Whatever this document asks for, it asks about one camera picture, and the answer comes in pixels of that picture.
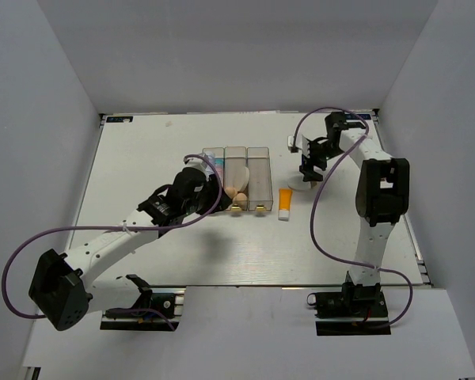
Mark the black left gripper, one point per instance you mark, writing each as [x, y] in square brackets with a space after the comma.
[214, 197]

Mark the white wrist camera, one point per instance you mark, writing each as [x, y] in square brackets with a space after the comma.
[199, 163]
[297, 144]

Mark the clear acrylic organizer box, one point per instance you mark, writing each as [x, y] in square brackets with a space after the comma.
[257, 158]

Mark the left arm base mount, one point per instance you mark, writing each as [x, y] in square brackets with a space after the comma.
[156, 310]

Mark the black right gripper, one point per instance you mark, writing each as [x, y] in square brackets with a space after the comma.
[305, 167]

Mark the orange cosmetic tube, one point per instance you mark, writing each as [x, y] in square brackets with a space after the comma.
[284, 207]

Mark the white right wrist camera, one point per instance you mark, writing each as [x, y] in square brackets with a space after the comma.
[297, 144]

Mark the pink teal item in organizer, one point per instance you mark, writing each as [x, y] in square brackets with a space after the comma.
[220, 169]

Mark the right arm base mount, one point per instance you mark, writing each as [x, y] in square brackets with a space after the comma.
[337, 316]

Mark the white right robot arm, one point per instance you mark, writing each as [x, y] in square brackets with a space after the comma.
[382, 194]

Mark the beige gourd makeup sponge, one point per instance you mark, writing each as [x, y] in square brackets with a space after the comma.
[241, 201]

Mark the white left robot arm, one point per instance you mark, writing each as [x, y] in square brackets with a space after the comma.
[65, 285]

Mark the round beige powder puff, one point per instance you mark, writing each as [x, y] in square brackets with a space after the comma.
[241, 178]

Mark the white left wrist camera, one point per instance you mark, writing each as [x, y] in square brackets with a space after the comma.
[199, 163]

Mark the beige makeup sponge egg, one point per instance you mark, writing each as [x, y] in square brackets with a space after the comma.
[231, 191]

